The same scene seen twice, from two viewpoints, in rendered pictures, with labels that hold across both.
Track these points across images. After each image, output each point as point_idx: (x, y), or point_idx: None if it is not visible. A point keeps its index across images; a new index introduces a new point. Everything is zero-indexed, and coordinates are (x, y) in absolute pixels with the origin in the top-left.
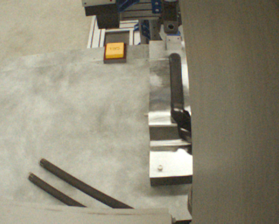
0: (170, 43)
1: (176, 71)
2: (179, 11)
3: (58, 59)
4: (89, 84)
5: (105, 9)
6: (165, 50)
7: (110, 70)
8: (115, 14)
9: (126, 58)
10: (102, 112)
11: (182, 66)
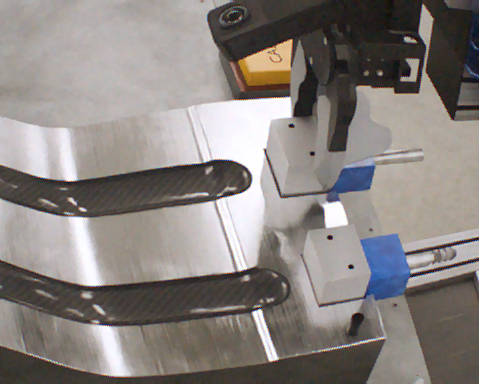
0: (273, 132)
1: (152, 195)
2: (344, 34)
3: None
4: (123, 42)
5: (449, 20)
6: (256, 144)
7: (191, 76)
8: (459, 63)
9: (248, 98)
10: (22, 92)
11: (181, 209)
